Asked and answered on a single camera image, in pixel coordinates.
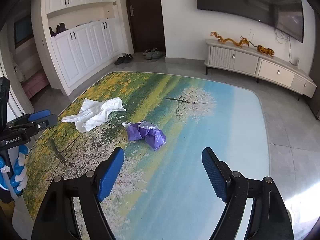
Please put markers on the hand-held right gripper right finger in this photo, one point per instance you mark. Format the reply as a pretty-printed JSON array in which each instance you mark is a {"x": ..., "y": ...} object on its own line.
[{"x": 215, "y": 176}]

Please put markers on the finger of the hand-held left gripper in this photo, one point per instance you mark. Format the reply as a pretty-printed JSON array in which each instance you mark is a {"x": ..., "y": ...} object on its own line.
[
  {"x": 45, "y": 123},
  {"x": 38, "y": 114}
]

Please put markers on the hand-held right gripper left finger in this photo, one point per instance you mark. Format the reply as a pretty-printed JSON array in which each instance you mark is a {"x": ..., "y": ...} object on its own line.
[{"x": 110, "y": 173}]

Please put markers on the purple snack wrapper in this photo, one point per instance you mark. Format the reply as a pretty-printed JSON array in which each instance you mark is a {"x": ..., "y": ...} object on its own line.
[{"x": 138, "y": 133}]

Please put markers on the white tissue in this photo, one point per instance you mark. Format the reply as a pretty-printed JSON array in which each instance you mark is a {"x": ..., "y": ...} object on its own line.
[{"x": 95, "y": 115}]

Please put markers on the person's left hand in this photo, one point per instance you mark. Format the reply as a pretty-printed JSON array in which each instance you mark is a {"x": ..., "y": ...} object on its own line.
[{"x": 21, "y": 177}]

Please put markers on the pink bed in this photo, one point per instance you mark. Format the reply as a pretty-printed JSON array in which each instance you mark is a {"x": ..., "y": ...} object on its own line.
[{"x": 35, "y": 85}]

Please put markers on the landscape printed coffee table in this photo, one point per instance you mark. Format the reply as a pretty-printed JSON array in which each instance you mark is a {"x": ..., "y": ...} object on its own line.
[{"x": 175, "y": 130}]

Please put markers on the white hallway cabinet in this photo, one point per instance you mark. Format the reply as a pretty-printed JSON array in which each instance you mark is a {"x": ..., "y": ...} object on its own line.
[{"x": 75, "y": 55}]

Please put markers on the dark bedroom window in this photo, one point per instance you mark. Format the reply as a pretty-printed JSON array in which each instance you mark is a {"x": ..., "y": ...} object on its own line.
[{"x": 23, "y": 31}]

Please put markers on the black handbag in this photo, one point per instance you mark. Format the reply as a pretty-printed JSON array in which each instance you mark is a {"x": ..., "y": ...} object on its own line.
[{"x": 58, "y": 29}]

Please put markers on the black shoe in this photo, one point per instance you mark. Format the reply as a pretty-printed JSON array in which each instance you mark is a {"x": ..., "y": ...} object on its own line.
[
  {"x": 120, "y": 60},
  {"x": 129, "y": 58}
]

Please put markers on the pale blue cloth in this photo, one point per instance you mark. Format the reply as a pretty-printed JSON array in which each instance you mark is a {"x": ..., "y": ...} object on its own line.
[{"x": 80, "y": 25}]

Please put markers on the white television stand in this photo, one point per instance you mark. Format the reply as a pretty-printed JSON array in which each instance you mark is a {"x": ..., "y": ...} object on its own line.
[{"x": 275, "y": 71}]

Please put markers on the grey sneaker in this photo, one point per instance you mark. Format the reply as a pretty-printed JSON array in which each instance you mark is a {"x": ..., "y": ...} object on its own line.
[
  {"x": 153, "y": 49},
  {"x": 146, "y": 52}
]

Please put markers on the grey slipper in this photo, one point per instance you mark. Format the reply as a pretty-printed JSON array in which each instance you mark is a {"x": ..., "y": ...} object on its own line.
[
  {"x": 149, "y": 55},
  {"x": 157, "y": 54}
]

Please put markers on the golden tiger figurine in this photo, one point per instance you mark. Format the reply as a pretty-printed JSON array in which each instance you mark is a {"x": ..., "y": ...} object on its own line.
[{"x": 266, "y": 50}]

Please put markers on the golden dragon figurine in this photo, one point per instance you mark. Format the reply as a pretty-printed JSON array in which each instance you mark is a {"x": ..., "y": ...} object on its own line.
[{"x": 228, "y": 40}]

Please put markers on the dark brown entrance door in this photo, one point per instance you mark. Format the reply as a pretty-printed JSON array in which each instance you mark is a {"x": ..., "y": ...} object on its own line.
[{"x": 147, "y": 17}]

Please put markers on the large black television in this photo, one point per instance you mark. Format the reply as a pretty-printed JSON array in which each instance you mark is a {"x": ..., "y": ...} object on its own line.
[{"x": 245, "y": 0}]

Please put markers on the white wall plug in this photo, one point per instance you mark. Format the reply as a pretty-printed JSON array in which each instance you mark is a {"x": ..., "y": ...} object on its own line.
[{"x": 297, "y": 61}]

